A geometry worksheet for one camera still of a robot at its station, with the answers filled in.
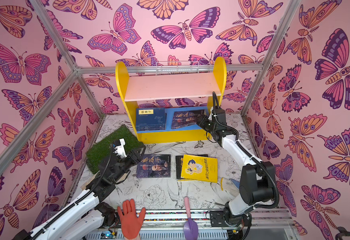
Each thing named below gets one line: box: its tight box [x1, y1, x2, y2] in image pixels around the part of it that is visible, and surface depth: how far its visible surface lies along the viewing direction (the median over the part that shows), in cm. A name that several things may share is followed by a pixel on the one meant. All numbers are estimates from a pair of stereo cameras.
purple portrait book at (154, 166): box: [136, 154, 171, 179], surface depth 92 cm
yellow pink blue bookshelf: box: [115, 57, 227, 144], surface depth 94 cm
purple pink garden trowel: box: [183, 196, 199, 240], surface depth 71 cm
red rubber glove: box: [117, 198, 146, 240], surface depth 75 cm
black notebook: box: [175, 154, 209, 180], surface depth 91 cm
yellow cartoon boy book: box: [177, 154, 218, 183], surface depth 89 cm
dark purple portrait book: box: [171, 109, 205, 129], surface depth 97 cm
